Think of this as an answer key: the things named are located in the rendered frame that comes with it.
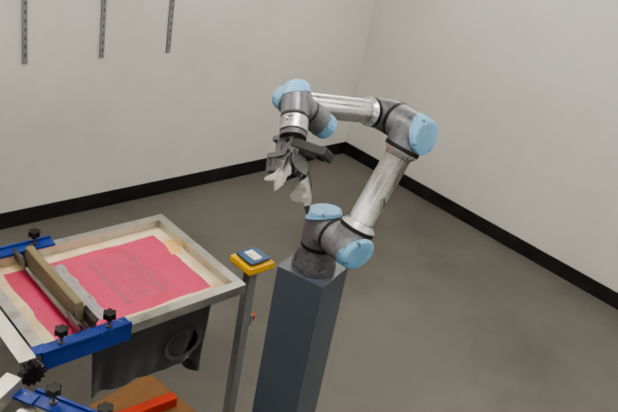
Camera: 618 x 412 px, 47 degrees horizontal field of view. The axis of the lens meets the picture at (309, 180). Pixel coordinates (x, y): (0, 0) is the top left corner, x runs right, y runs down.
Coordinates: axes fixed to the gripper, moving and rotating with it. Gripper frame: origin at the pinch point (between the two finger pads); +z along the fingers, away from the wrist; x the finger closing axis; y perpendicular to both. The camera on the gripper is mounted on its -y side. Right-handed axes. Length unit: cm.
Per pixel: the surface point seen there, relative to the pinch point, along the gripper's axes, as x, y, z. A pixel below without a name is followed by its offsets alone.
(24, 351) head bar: -2, 91, 31
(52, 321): -20, 104, 16
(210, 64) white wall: -182, 201, -217
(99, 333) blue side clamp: -23, 84, 21
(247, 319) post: -105, 89, -6
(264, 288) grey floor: -212, 158, -59
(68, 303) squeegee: -18, 96, 11
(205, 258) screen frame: -68, 84, -19
